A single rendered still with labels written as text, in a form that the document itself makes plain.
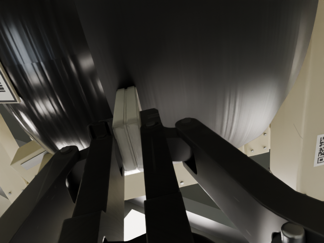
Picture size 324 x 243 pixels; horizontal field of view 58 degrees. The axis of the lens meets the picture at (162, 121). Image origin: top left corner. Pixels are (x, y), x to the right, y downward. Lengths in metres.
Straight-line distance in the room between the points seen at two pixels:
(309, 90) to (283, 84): 0.25
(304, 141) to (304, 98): 0.09
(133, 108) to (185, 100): 0.07
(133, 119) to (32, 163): 0.88
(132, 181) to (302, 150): 0.49
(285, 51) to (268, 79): 0.02
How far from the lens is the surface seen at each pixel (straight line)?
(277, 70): 0.26
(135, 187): 0.90
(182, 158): 0.15
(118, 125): 0.16
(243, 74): 0.24
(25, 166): 1.05
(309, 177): 0.65
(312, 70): 0.51
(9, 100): 0.25
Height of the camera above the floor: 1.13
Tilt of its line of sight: 32 degrees up
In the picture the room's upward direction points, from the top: 168 degrees clockwise
